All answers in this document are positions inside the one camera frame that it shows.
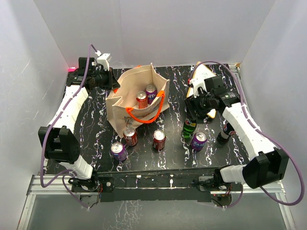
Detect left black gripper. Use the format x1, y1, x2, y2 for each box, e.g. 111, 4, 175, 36
91, 67, 120, 91

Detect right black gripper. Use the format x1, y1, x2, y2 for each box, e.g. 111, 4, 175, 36
185, 89, 214, 120

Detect green glass bottle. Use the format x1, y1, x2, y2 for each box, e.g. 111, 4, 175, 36
182, 115, 197, 138

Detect canvas bag with orange handles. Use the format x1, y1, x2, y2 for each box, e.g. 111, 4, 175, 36
105, 62, 170, 139

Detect red coke can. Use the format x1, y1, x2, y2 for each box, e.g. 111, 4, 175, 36
153, 129, 166, 150
123, 127, 138, 146
136, 91, 148, 109

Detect purple fanta can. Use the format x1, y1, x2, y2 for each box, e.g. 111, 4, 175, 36
190, 131, 207, 151
111, 142, 128, 162
145, 84, 157, 104

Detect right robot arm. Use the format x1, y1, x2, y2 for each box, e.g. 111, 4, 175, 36
185, 76, 289, 190

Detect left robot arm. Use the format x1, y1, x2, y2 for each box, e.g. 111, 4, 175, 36
38, 53, 120, 191

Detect dark Pepsi bottle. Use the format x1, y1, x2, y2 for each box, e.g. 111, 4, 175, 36
217, 123, 236, 144

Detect black marble pattern mat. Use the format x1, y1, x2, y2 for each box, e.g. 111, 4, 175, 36
73, 66, 249, 173

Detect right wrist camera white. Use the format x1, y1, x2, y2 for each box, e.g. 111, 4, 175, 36
187, 77, 207, 98

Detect small whiteboard with orange frame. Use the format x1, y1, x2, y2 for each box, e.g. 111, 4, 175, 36
186, 61, 219, 119

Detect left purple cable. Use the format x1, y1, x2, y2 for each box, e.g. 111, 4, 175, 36
39, 43, 101, 209

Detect purple cable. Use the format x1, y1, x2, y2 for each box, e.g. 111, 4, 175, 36
39, 43, 101, 209
190, 61, 305, 208

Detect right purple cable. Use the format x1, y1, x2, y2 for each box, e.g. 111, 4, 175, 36
190, 61, 305, 208

